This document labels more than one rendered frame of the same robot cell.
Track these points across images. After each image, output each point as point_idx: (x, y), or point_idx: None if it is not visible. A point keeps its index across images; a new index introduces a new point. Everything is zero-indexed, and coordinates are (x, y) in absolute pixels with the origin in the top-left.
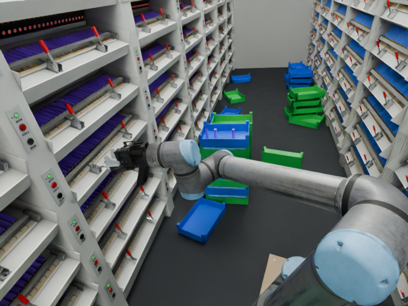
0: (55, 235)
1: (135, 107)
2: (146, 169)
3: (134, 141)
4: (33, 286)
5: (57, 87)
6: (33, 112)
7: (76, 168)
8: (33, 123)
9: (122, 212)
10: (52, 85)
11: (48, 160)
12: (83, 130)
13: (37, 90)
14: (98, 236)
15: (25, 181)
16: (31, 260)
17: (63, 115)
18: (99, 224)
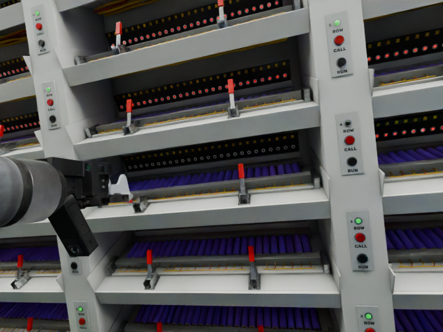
0: (55, 233)
1: (320, 158)
2: (51, 219)
3: (88, 161)
4: (47, 266)
5: (110, 74)
6: (144, 115)
7: (134, 192)
8: (62, 103)
9: (204, 329)
10: (101, 69)
11: (65, 148)
12: (124, 136)
13: (81, 71)
14: (102, 295)
15: (41, 155)
16: (26, 232)
17: (139, 118)
18: (119, 285)
